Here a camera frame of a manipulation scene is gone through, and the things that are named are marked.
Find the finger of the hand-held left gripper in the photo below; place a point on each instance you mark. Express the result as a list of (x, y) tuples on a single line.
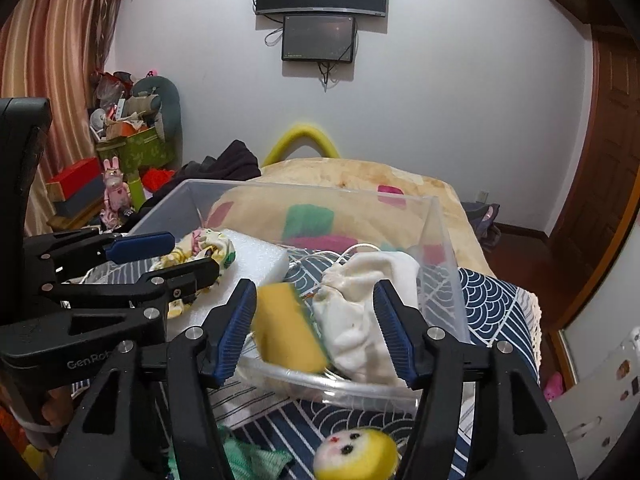
[(142, 247), (175, 280)]

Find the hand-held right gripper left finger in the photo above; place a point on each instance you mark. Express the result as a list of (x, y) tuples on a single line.
[(231, 332)]

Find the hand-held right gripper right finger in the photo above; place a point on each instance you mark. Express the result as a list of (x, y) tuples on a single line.
[(396, 335)]

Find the floral print cloth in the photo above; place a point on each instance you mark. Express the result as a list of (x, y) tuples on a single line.
[(212, 245)]

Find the yellow sponge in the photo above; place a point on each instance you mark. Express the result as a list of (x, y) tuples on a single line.
[(287, 330)]

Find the clear plastic storage bin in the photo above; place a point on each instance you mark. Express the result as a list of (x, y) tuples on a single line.
[(350, 391)]

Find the pink bunny figure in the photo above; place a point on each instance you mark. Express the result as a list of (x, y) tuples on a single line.
[(116, 192)]

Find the red knitted item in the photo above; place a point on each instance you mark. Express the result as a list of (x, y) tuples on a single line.
[(157, 180)]

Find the grey flat box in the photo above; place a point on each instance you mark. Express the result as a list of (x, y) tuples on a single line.
[(82, 200)]

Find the white foam block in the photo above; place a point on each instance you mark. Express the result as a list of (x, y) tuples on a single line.
[(257, 260)]

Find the green patterned box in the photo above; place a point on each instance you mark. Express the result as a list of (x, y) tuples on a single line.
[(145, 154)]

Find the red box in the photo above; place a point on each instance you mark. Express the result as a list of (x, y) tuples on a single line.
[(75, 175)]

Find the navy wave pattern blanket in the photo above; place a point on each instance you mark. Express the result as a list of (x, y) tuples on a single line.
[(492, 300)]

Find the yellow round face plush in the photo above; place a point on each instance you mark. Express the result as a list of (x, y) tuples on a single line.
[(352, 452)]

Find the dark clothes pile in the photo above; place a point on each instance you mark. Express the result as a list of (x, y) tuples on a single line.
[(235, 160)]

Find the green knitted cloth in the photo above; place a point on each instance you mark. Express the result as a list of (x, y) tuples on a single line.
[(252, 460)]

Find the clutter pile of toys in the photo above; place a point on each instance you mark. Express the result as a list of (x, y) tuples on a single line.
[(117, 110)]

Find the dark cloth beside bed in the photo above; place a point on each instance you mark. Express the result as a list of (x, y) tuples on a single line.
[(482, 222)]

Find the grey plush toy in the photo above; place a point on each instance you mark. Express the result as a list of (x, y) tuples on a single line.
[(170, 105)]

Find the beige printed blanket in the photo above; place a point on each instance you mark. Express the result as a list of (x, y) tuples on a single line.
[(350, 176)]

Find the small pink plush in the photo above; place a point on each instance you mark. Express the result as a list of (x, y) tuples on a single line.
[(554, 389)]

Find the yellow foam arch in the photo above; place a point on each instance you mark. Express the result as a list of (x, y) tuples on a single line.
[(300, 130)]

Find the striped brown curtain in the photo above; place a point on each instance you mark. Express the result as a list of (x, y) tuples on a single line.
[(50, 50)]

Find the white board with stickers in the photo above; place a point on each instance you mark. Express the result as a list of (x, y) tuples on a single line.
[(605, 400)]

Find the brown wooden door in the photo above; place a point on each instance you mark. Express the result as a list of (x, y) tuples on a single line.
[(605, 170)]

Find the small black wall monitor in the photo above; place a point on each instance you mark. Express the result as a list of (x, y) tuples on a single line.
[(319, 37)]

